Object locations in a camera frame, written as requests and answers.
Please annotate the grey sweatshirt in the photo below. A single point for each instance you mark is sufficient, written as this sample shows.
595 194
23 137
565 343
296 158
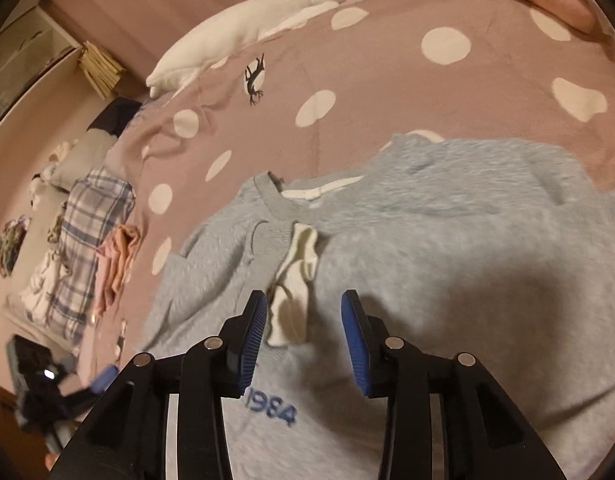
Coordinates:
437 235

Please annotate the blue plaid cloth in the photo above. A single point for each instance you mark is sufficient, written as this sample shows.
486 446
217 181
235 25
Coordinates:
82 240

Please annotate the floral cloth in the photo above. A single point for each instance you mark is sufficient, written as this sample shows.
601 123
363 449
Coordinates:
12 245

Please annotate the pink cloth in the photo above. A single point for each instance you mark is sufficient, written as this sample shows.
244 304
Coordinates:
117 260

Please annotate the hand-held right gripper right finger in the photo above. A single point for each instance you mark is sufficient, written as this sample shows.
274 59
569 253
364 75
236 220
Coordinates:
355 345

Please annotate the white sock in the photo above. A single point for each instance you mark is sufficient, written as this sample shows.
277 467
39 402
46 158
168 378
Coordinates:
292 285

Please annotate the stack of books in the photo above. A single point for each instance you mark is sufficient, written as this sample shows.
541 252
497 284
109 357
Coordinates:
99 67

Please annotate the dark pillow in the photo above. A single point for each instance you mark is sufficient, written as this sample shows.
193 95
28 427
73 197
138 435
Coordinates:
114 115

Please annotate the pink polka dot blanket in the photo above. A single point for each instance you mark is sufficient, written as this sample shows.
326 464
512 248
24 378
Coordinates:
387 85

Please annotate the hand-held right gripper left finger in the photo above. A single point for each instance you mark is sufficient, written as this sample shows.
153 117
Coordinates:
255 330

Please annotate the white goose plush toy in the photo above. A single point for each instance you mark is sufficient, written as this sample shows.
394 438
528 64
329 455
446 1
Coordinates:
227 30

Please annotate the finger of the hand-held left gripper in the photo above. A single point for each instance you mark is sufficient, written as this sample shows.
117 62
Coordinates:
104 377

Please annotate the white cloth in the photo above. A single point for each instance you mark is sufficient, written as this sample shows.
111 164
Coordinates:
42 280

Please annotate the grey pillow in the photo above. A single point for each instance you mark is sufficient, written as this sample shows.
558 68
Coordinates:
82 160

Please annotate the white cabinet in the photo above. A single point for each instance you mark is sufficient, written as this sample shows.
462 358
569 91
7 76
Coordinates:
27 45

